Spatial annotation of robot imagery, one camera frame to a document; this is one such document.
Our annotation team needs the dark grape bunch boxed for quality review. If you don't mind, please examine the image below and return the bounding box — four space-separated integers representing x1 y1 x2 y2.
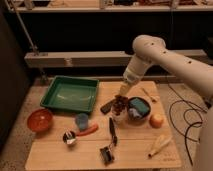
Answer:
112 95 128 116

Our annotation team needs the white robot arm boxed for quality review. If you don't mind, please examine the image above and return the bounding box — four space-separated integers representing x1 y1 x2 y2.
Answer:
119 35 213 171

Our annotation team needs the white paper cup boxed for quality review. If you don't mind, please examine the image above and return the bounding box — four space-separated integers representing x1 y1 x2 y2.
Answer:
112 108 127 124

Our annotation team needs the blue plastic cup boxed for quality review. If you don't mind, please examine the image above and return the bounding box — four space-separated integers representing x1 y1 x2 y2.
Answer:
75 113 88 131

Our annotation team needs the wooden spoon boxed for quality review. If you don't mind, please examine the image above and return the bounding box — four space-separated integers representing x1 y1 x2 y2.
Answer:
141 88 157 103

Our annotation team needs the green sponge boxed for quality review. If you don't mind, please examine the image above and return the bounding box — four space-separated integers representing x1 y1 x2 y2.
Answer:
130 98 149 115

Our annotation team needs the crumpled white cloth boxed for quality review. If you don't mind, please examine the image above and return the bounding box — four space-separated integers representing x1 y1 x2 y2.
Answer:
128 108 142 120

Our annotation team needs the dark bowl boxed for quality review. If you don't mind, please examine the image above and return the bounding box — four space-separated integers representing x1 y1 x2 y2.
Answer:
127 97 151 121

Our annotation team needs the dark rectangular block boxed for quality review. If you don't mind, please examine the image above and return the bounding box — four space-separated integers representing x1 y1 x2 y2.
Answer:
100 100 114 114

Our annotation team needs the green plastic tray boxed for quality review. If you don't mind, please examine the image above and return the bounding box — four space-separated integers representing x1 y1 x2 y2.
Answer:
40 76 99 114

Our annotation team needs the orange fruit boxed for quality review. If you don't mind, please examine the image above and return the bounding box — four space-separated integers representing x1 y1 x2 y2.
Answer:
149 114 164 128

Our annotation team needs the orange carrot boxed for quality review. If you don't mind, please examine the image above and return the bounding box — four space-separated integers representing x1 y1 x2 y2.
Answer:
76 124 99 136

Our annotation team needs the yellow corn cob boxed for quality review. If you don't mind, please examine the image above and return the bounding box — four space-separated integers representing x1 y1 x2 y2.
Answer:
148 135 172 158

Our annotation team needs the black white round object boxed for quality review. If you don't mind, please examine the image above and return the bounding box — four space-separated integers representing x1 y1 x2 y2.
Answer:
63 131 77 146

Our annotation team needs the metal shelf beam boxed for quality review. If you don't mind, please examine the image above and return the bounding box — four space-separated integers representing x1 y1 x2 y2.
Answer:
24 49 213 69

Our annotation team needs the orange bowl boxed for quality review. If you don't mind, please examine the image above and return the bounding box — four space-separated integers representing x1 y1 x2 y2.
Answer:
27 109 53 133

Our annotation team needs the diagonal metal rod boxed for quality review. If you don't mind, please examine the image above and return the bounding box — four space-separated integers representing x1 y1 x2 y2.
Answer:
8 0 46 56

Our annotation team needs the black cable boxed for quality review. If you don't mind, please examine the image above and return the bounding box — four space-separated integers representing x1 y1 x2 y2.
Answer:
165 74 209 167

